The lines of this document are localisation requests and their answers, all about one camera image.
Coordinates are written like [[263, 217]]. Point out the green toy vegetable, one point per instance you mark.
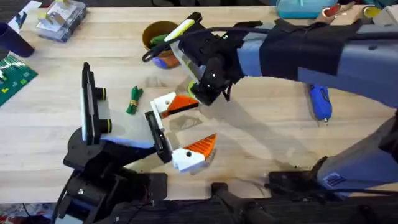
[[133, 102]]

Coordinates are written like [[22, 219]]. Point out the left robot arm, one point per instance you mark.
[[93, 193]]

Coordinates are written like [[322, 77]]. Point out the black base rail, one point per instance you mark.
[[280, 211]]

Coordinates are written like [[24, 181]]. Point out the left wrist black upright plate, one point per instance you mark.
[[88, 102]]

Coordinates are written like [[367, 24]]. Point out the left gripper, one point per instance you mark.
[[130, 129]]

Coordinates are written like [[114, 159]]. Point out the green board with blocks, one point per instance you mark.
[[14, 81]]

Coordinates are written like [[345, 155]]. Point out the teal plastic box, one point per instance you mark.
[[301, 9]]

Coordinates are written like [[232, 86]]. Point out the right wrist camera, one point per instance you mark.
[[217, 77]]

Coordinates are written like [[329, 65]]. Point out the clear plastic box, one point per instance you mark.
[[62, 18]]

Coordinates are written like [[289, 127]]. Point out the white and blue card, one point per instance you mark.
[[23, 15]]

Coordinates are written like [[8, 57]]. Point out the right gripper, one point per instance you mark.
[[199, 46]]

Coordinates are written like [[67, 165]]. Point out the dark blue cup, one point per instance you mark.
[[14, 42]]

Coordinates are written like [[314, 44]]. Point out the blue electric screwdriver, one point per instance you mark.
[[320, 102]]

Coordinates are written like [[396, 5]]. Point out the orange toy bucket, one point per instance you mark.
[[155, 29]]

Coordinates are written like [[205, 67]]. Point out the white box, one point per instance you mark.
[[387, 17]]

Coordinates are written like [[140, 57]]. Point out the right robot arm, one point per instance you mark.
[[367, 62]]

